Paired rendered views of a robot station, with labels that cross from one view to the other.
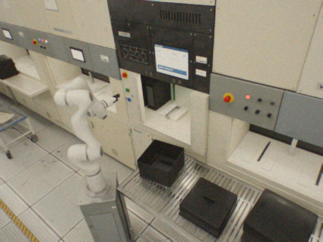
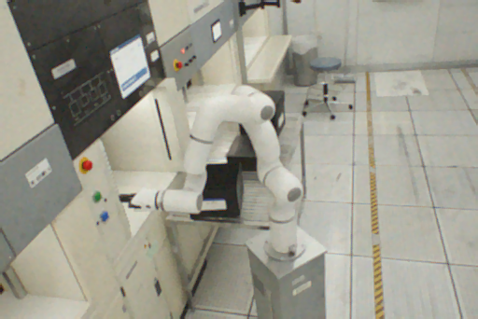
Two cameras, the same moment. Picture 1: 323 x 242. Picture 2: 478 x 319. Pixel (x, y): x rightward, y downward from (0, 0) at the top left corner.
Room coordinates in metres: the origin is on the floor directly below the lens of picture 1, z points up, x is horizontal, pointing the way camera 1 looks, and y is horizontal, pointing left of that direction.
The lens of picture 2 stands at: (1.92, 1.77, 2.07)
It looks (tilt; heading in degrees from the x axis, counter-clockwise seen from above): 31 degrees down; 248
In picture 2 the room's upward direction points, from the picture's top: 8 degrees counter-clockwise
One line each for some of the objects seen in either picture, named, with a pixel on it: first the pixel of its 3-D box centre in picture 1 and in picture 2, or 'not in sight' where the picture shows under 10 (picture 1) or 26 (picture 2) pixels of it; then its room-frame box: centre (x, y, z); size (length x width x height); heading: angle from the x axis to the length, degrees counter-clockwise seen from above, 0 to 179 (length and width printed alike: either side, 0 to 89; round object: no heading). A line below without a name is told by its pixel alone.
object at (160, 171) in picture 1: (161, 162); (216, 189); (1.36, 0.03, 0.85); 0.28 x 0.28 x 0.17; 59
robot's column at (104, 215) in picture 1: (107, 215); (288, 301); (1.24, 0.54, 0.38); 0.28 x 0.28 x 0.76; 4
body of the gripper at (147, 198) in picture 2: (108, 101); (148, 200); (1.76, 0.44, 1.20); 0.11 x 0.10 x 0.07; 139
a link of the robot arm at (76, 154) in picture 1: (83, 158); (284, 196); (1.24, 0.57, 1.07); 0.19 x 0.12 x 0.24; 89
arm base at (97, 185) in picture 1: (95, 178); (283, 230); (1.24, 0.54, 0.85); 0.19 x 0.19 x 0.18
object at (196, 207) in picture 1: (208, 203); (253, 150); (0.97, -0.26, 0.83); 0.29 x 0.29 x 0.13; 50
